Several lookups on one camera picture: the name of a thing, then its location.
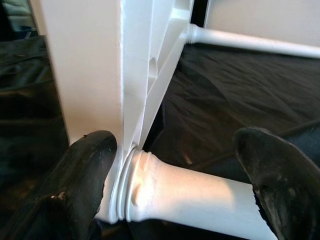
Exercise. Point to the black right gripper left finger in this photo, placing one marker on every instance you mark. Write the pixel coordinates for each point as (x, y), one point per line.
(70, 190)

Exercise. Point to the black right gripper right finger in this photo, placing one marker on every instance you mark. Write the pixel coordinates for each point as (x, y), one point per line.
(285, 185)

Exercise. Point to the white plastic table leg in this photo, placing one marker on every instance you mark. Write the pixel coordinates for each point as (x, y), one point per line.
(190, 195)
(250, 41)

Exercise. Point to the white plastic table top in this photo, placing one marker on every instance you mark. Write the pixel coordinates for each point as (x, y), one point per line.
(85, 75)

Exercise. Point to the black plastic table cover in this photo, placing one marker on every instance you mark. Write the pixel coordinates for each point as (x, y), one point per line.
(225, 100)

